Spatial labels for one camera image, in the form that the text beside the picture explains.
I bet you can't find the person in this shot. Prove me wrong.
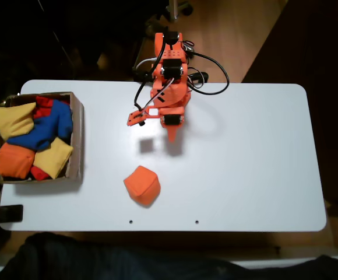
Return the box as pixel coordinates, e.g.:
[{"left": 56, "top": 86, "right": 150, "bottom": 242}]
[{"left": 0, "top": 232, "right": 338, "bottom": 280}]

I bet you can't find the yellow bean bag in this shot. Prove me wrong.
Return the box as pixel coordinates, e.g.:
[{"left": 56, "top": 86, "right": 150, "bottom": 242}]
[
  {"left": 33, "top": 136, "right": 74, "bottom": 180},
  {"left": 0, "top": 101, "right": 37, "bottom": 142}
]

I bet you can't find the black table clamp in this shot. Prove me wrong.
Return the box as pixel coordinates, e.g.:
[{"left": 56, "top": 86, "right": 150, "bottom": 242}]
[
  {"left": 0, "top": 204, "right": 24, "bottom": 224},
  {"left": 188, "top": 71, "right": 209, "bottom": 88}
]

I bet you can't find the blue bean bag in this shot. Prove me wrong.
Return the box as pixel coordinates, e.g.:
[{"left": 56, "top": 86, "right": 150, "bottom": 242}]
[{"left": 6, "top": 99, "right": 74, "bottom": 152}]

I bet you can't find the black camera cable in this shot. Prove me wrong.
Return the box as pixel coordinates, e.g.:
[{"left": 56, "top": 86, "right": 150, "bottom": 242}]
[{"left": 133, "top": 27, "right": 231, "bottom": 114}]

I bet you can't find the white cable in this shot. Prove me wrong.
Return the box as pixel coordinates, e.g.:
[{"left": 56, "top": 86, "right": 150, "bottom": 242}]
[{"left": 135, "top": 57, "right": 158, "bottom": 71}]

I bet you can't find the orange camera mount with camera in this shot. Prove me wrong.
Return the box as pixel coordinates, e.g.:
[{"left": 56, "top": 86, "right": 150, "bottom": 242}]
[{"left": 125, "top": 106, "right": 160, "bottom": 128}]

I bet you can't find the office chair base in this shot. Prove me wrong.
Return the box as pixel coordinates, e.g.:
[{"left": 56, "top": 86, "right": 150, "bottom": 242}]
[{"left": 145, "top": 0, "right": 195, "bottom": 22}]

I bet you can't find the red bean bag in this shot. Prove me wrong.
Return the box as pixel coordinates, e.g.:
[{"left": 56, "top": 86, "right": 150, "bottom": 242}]
[
  {"left": 29, "top": 165, "right": 51, "bottom": 181},
  {"left": 33, "top": 95, "right": 71, "bottom": 120}
]

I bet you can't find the cardboard box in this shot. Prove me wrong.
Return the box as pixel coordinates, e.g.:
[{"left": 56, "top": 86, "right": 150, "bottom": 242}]
[{"left": 0, "top": 92, "right": 85, "bottom": 185}]

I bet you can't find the orange bean bag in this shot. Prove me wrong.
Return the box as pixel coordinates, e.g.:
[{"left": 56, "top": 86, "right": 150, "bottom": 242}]
[
  {"left": 0, "top": 142, "right": 36, "bottom": 179},
  {"left": 123, "top": 165, "right": 161, "bottom": 208}
]

